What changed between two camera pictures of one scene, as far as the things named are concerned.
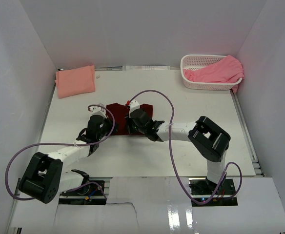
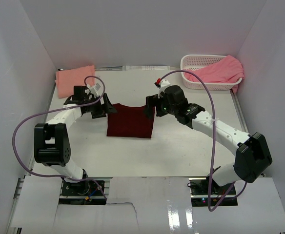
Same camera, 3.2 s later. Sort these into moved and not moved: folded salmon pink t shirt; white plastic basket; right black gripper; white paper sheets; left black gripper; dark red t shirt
Moved: left black gripper; right black gripper
Not moved: folded salmon pink t shirt; white plastic basket; dark red t shirt; white paper sheets
